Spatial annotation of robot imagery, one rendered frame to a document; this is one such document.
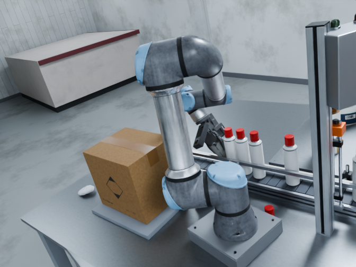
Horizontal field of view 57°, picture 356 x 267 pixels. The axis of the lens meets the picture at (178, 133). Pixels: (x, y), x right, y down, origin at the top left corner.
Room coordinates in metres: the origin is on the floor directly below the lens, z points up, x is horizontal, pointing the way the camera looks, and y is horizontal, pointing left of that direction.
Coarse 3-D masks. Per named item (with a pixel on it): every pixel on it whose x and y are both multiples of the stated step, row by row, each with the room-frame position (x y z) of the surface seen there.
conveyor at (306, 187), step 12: (204, 168) 1.29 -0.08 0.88; (252, 180) 1.11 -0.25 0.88; (264, 180) 1.09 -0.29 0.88; (276, 180) 1.08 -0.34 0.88; (300, 180) 1.04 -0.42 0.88; (300, 192) 0.97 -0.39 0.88; (312, 192) 0.95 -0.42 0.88; (336, 192) 0.92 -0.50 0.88; (348, 192) 0.91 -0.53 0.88; (348, 204) 0.85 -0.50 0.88
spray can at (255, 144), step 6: (252, 132) 1.13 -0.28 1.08; (258, 132) 1.12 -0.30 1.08; (252, 138) 1.12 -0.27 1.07; (258, 138) 1.12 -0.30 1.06; (252, 144) 1.11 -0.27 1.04; (258, 144) 1.11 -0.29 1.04; (252, 150) 1.11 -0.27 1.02; (258, 150) 1.10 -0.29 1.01; (252, 156) 1.12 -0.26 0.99; (258, 156) 1.10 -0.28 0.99; (252, 162) 1.12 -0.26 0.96; (258, 162) 1.10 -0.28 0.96; (252, 168) 1.13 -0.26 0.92; (258, 168) 1.10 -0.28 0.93; (258, 174) 1.11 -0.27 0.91; (264, 174) 1.11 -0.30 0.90
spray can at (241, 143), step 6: (240, 132) 1.16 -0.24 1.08; (240, 138) 1.16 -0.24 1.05; (246, 138) 1.17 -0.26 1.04; (240, 144) 1.16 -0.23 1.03; (246, 144) 1.16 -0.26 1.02; (240, 150) 1.16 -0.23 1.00; (246, 150) 1.15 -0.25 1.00; (240, 156) 1.16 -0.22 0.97; (246, 156) 1.15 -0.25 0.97; (246, 168) 1.15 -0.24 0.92; (246, 174) 1.15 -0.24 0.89
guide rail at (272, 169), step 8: (192, 152) 1.32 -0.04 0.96; (224, 160) 1.19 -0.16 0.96; (232, 160) 1.17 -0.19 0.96; (264, 168) 1.06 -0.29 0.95; (272, 168) 1.04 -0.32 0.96; (280, 168) 1.03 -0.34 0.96; (296, 176) 0.97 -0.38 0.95; (304, 176) 0.95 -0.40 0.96; (312, 176) 0.94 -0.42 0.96; (336, 184) 0.88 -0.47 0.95; (344, 184) 0.86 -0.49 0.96; (352, 184) 0.85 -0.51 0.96
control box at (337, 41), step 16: (336, 32) 0.78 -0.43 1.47; (352, 32) 0.75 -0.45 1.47; (336, 48) 0.75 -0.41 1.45; (352, 48) 0.75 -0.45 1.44; (336, 64) 0.75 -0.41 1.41; (352, 64) 0.75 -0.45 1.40; (336, 80) 0.75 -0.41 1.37; (352, 80) 0.75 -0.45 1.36; (336, 96) 0.75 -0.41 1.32; (352, 96) 0.75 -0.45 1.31
